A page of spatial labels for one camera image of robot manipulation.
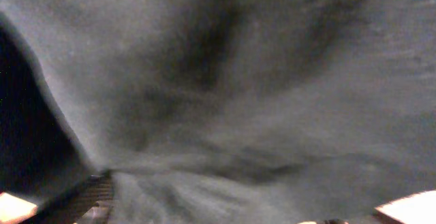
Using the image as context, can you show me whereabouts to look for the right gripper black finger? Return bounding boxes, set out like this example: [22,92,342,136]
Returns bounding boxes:
[20,172,114,224]

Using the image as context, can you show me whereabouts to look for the black pants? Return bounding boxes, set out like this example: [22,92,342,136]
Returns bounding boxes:
[1,0,435,223]

